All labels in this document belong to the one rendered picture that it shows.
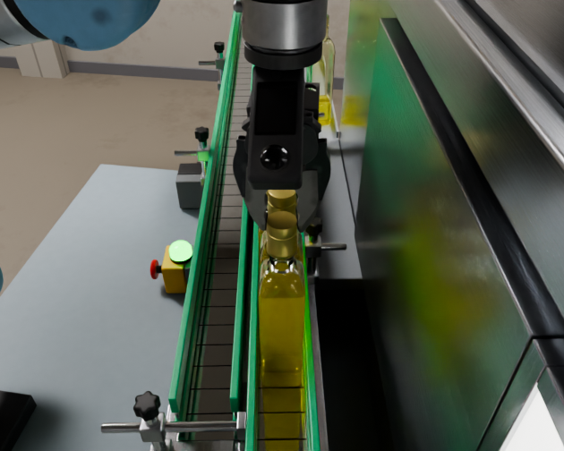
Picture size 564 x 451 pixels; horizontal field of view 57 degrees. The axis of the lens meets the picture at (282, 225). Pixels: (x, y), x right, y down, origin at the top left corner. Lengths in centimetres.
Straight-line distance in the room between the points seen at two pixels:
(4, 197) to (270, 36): 251
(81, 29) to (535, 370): 30
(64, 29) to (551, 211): 28
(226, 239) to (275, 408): 36
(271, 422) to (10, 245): 198
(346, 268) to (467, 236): 58
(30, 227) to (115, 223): 138
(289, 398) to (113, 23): 57
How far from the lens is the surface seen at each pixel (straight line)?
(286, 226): 57
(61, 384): 100
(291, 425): 74
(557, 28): 34
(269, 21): 46
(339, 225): 101
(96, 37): 33
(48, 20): 34
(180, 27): 366
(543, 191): 29
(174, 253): 102
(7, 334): 111
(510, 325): 31
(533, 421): 31
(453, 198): 39
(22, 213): 274
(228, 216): 104
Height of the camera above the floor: 153
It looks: 40 degrees down
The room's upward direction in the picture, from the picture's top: straight up
